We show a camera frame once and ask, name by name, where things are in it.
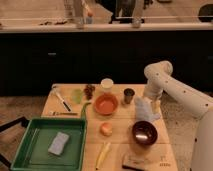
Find light blue towel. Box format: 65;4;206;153
134;97;161;122

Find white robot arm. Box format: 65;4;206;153
143;61;213;171

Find dark purple bowl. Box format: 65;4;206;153
132;121;158;146

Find orange bowl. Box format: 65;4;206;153
94;93;118;116

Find metal cup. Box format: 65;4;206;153
124;88;135;104

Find white plastic cup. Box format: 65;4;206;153
101;78;114;93

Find orange peach fruit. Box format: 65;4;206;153
100;122;113;136

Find brown scrub brush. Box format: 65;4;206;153
122;154;148;171

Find yellow corn cob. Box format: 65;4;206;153
95;142;111;170

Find bunch of dark grapes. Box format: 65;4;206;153
84;84;95;100

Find green pear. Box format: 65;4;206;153
71;89;83;104

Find grey sponge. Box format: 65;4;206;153
48;132;69;155

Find green plastic tray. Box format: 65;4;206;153
10;118;87;171

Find wooden handled utensil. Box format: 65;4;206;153
48;111;78;116

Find black handled knife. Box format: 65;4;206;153
52;87;71;112

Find black chair frame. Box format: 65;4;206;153
0;116;30;169

